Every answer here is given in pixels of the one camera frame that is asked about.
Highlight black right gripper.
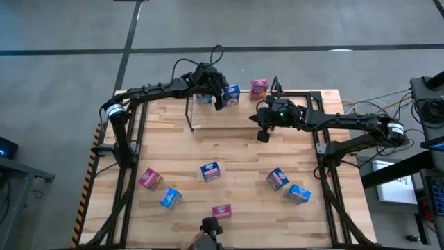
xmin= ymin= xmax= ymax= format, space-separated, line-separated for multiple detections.
xmin=248 ymin=99 xmax=306 ymax=129

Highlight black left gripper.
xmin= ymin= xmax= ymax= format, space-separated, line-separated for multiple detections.
xmin=185 ymin=64 xmax=230 ymax=112

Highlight dark blue Frosted Flakes box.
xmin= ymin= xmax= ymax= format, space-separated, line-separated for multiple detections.
xmin=266 ymin=167 xmax=290 ymax=192
xmin=200 ymin=161 xmax=222 ymax=183
xmin=222 ymin=83 xmax=241 ymax=107

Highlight magenta Raisin Bran box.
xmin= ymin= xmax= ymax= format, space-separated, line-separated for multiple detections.
xmin=250 ymin=78 xmax=268 ymax=101
xmin=137 ymin=167 xmax=164 ymax=192
xmin=212 ymin=203 xmax=233 ymax=220

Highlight black metal beam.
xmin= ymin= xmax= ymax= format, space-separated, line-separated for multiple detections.
xmin=360 ymin=149 xmax=444 ymax=190

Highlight white board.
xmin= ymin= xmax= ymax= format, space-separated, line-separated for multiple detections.
xmin=372 ymin=159 xmax=419 ymax=206

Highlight grey equipment cart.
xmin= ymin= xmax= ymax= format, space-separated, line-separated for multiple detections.
xmin=409 ymin=71 xmax=444 ymax=142

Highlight yellow black hazard tape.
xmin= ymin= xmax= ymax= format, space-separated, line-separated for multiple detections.
xmin=70 ymin=124 xmax=103 ymax=249

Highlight dark screen blue glow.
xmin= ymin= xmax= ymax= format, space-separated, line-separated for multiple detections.
xmin=420 ymin=135 xmax=444 ymax=153

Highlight black keyboard blue keys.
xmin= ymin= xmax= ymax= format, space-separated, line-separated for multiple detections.
xmin=425 ymin=175 xmax=444 ymax=217

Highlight grey metal table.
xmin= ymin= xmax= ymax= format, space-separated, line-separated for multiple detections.
xmin=0 ymin=155 xmax=57 ymax=244

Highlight black monitor blue light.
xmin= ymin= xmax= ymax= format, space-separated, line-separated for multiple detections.
xmin=0 ymin=135 xmax=19 ymax=160

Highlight black wire shelf rack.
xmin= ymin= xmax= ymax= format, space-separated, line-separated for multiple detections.
xmin=182 ymin=75 xmax=281 ymax=134

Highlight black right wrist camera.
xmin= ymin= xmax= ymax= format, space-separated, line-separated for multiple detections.
xmin=256 ymin=128 xmax=271 ymax=144

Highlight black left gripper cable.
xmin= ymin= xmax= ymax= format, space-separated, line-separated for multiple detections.
xmin=171 ymin=44 xmax=225 ymax=83

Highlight yellow cable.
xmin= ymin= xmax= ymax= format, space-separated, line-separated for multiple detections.
xmin=341 ymin=96 xmax=414 ymax=112

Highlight black aluminium table frame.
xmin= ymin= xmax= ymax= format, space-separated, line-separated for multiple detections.
xmin=78 ymin=82 xmax=378 ymax=249

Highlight coiled black cable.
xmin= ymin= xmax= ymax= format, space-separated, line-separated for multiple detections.
xmin=411 ymin=97 xmax=444 ymax=126

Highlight red handled tool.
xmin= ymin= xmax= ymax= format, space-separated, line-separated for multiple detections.
xmin=420 ymin=198 xmax=435 ymax=223

